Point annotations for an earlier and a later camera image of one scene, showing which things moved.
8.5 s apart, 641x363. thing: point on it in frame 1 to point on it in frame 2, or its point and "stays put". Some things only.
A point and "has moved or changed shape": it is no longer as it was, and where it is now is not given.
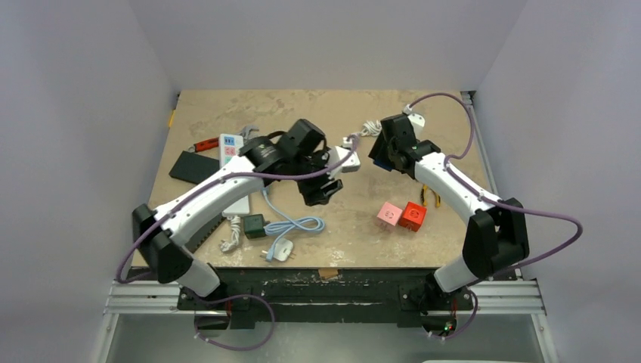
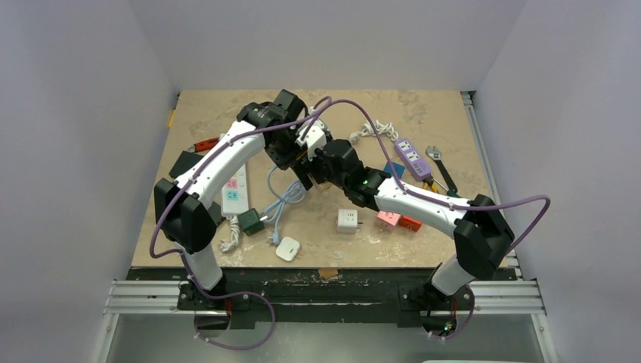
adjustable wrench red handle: (207, 144) stays put
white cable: (371, 128) stays put
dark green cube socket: (253, 226) has moved or changed shape
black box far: (194, 167) stays put
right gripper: (382, 156) to (311, 170)
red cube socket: (412, 216) stays put
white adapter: (283, 250) has moved or changed shape
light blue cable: (283, 228) to (296, 193)
